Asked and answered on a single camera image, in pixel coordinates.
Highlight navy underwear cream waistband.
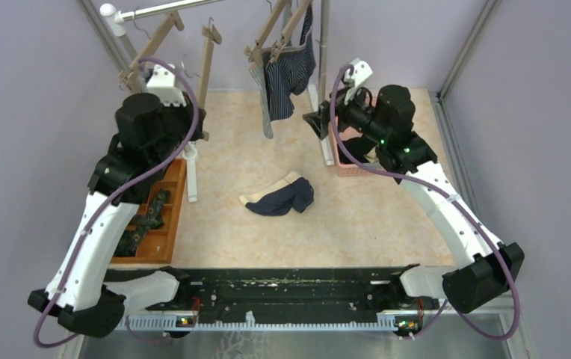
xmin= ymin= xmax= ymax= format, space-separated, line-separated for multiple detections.
xmin=239 ymin=171 xmax=315 ymax=217

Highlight beige hanger holding navy underwear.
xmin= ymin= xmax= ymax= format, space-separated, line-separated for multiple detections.
xmin=196 ymin=17 xmax=223 ymax=142

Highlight beige hanger holding grey underwear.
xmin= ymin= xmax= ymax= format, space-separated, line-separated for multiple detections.
xmin=244 ymin=0 xmax=291 ymax=64

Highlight beige hanger holding pinstriped underwear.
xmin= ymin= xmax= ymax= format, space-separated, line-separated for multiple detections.
xmin=265 ymin=0 xmax=312 ymax=63

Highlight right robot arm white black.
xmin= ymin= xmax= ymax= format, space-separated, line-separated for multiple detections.
xmin=303 ymin=85 xmax=525 ymax=315

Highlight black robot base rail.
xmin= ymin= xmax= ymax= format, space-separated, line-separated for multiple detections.
xmin=102 ymin=267 xmax=448 ymax=328

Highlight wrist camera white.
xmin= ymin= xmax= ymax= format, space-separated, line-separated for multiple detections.
xmin=343 ymin=58 xmax=373 ymax=105
xmin=146 ymin=64 xmax=187 ymax=107

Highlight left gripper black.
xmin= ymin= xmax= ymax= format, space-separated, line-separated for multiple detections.
xmin=149 ymin=90 xmax=205 ymax=170

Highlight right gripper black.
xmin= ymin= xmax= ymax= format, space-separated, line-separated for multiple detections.
xmin=303 ymin=80 xmax=389 ymax=144

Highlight metal clothes rack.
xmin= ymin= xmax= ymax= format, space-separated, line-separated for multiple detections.
xmin=99 ymin=0 xmax=336 ymax=203

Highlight navy pinstriped underwear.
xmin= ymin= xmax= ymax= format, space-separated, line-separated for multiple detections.
xmin=262 ymin=4 xmax=316 ymax=121

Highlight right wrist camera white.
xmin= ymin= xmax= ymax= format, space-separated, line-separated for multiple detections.
xmin=343 ymin=58 xmax=373 ymax=105

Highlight beige clip hanger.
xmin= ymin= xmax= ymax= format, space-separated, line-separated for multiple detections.
xmin=119 ymin=11 xmax=185 ymax=93

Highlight orange plastic tray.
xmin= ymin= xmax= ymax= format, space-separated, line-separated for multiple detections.
xmin=111 ymin=159 xmax=187 ymax=265

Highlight pink plastic basket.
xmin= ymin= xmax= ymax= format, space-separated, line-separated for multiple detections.
xmin=328 ymin=121 xmax=371 ymax=177

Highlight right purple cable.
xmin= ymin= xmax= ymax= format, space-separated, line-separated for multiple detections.
xmin=329 ymin=63 xmax=522 ymax=342

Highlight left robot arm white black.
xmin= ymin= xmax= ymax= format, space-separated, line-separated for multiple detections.
xmin=27 ymin=91 xmax=206 ymax=338

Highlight grey striped underwear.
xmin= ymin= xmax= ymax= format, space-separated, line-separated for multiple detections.
xmin=249 ymin=10 xmax=291 ymax=139

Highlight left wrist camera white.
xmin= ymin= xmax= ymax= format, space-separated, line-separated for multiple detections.
xmin=146 ymin=64 xmax=187 ymax=107

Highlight black underwear white waistband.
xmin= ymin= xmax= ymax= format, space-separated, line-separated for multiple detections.
xmin=342 ymin=137 xmax=379 ymax=163

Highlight dark rolled cloth in tray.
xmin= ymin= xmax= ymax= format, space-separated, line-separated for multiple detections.
xmin=114 ymin=189 xmax=171 ymax=257

